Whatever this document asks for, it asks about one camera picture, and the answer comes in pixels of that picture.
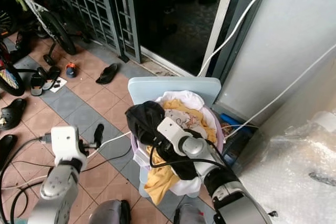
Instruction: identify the colourful bicycle wheel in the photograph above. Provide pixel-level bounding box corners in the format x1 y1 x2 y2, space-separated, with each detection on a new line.
0 39 27 98

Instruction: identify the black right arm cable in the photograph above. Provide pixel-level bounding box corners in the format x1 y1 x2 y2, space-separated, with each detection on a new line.
148 127 229 172

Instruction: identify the yellow garment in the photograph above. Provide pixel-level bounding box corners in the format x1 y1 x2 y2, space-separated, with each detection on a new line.
144 100 214 206

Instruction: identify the long shallow white wall cable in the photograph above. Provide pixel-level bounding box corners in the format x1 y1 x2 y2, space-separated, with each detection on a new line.
227 43 336 133

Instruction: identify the black floor cable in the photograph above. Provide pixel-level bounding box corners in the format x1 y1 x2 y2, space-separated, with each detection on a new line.
0 134 53 224

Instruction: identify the white frame bicycle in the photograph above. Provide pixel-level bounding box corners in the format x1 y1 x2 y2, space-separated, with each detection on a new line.
3 0 79 57

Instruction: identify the white door frame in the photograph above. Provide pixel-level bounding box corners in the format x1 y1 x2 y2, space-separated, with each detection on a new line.
196 0 240 76

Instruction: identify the grey robot leg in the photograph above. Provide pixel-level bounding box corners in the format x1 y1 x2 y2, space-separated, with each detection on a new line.
173 204 217 224
88 198 132 224

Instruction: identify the black garment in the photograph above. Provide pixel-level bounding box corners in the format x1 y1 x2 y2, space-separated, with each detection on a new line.
124 100 201 181

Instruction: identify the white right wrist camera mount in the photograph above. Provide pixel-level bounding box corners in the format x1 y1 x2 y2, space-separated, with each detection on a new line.
157 117 191 152

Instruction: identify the lilac plastic laundry basket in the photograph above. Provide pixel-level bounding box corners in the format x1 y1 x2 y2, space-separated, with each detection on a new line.
131 91 226 170

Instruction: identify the black strap sandal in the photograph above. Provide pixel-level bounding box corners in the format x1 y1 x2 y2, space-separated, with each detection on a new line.
29 72 44 98
41 67 60 91

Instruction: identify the grey robot left leg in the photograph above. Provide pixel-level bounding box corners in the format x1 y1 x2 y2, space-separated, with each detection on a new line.
88 198 132 224

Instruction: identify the steep white wall cable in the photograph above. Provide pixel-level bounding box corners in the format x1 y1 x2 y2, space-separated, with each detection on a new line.
196 0 280 77

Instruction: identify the blue plastic box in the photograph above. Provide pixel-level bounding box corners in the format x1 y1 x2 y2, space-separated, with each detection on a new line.
219 112 243 131

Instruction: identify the black flat slipper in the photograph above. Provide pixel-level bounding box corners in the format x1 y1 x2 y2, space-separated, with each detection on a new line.
96 62 121 85

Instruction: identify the white garment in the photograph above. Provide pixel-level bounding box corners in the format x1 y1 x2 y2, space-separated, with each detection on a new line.
155 90 206 197

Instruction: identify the black clog shoe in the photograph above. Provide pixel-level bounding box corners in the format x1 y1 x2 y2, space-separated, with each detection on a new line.
0 133 18 157
2 98 28 131

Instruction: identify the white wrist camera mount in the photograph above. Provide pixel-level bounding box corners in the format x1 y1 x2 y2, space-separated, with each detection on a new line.
157 117 191 152
50 125 88 169

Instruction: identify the grey robot right leg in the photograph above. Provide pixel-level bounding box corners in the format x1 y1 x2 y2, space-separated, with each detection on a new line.
173 204 217 224

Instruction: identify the small orange blue shoe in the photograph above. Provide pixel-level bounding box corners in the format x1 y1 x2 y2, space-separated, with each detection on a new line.
65 62 78 78

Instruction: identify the light blue plastic chair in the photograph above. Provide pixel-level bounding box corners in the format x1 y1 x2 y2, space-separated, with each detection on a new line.
127 76 223 199

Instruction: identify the white floor cable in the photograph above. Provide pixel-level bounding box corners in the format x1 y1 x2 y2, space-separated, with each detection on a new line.
0 130 133 190

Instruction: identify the clear bubble wrap sheet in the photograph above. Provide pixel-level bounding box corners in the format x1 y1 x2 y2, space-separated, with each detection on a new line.
235 110 336 224

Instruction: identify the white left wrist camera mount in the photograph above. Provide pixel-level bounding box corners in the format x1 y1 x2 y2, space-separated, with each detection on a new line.
50 125 88 169

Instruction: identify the grey metal grille gate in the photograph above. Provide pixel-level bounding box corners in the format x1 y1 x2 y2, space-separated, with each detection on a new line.
30 0 143 64

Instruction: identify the white paper sheet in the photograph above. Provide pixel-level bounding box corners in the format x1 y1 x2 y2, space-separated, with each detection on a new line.
49 77 68 94

